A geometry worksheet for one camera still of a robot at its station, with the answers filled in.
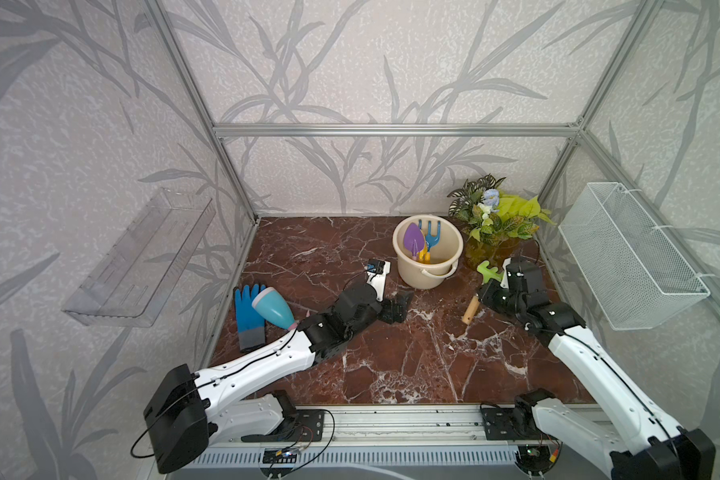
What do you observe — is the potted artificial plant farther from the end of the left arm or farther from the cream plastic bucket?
the end of the left arm

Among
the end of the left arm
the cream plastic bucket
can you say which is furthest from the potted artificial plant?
the end of the left arm

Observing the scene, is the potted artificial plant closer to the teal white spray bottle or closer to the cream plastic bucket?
the cream plastic bucket
